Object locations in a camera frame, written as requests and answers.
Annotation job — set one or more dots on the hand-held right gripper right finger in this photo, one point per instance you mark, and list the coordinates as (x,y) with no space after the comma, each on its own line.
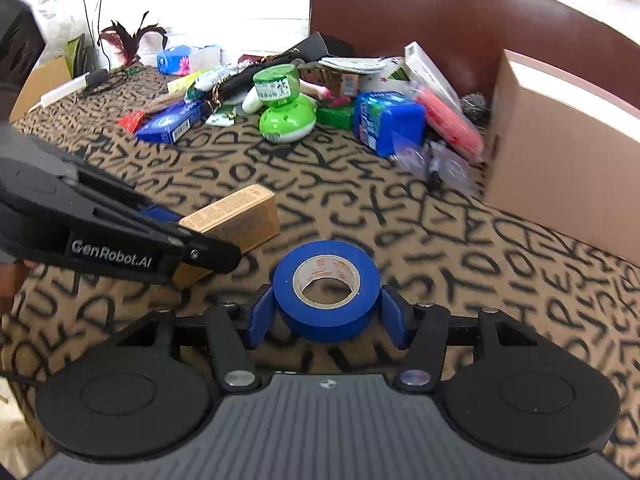
(393,317)

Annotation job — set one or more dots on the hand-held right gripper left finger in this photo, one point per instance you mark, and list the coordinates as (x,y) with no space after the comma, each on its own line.
(260,317)

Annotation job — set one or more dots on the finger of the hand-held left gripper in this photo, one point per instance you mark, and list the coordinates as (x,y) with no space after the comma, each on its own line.
(160,214)
(212,256)

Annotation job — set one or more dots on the small tan cardboard box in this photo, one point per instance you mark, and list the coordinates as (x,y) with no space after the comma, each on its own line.
(235,220)

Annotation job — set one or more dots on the blue tape roll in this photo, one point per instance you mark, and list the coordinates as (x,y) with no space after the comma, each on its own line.
(320,327)

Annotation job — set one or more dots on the blue box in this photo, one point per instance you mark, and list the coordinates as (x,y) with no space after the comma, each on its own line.
(167,122)

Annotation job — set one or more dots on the green white plastic bottle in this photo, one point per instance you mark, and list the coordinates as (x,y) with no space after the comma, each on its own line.
(287,120)

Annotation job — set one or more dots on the large pink cardboard box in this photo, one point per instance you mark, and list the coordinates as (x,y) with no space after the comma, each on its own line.
(550,160)

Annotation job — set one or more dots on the small red packet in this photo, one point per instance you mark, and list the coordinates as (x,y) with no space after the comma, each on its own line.
(131,121)

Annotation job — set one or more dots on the letter printed blanket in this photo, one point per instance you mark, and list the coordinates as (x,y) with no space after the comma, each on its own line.
(400,220)

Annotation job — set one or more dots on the brown paper packet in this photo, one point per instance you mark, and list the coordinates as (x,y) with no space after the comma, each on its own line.
(162,102)

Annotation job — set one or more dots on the white green card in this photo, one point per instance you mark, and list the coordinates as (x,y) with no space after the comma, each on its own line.
(220,118)

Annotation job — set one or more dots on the white power strip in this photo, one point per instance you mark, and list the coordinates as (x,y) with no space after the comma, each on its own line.
(62,91)

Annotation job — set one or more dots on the yellow green packet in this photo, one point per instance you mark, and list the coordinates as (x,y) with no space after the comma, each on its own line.
(181,81)

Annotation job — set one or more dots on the plain cardboard box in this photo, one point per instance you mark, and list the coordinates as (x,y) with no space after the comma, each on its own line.
(40,85)

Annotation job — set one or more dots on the white green packet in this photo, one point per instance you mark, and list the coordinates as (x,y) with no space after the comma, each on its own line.
(212,77)

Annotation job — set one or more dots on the black adapter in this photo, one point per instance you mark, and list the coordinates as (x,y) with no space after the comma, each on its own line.
(95,80)

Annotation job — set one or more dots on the blue floral tissue pack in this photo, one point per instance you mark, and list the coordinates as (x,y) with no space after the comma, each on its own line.
(175,59)

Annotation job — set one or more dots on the clear bag with black marker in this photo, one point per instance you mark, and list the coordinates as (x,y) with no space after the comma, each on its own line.
(440,165)

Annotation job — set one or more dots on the long black case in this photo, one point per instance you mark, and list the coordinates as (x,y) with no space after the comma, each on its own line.
(250,77)

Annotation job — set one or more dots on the dark red feather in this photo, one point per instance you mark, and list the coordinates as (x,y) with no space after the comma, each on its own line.
(132,40)

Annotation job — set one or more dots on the dark red box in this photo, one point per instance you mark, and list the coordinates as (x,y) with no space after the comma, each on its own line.
(252,59)

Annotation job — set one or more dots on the small green box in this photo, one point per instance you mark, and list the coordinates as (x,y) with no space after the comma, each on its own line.
(337,117)

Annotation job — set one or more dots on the blue plastic wrapped pack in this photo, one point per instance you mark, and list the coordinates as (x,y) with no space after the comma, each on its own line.
(395,125)

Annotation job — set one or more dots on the pink white tube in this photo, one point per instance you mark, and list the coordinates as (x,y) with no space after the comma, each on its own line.
(315,91)

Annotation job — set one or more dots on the red orange packet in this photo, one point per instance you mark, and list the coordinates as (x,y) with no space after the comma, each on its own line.
(450,120)

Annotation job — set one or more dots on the brown printed carton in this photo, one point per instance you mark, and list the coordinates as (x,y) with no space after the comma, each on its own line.
(335,82)

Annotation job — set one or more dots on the steel wool scrubber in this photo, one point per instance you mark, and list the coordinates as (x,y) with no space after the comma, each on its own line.
(475,106)

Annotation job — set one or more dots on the white patterned eye mask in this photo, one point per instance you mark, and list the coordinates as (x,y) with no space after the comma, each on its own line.
(350,65)

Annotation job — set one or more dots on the white star patterned box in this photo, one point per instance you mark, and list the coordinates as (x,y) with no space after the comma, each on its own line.
(380,80)

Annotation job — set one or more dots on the long white box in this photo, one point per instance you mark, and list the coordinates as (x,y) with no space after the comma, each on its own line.
(425,67)

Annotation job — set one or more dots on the brown wooden headboard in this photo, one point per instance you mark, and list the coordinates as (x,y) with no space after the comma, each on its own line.
(400,5)

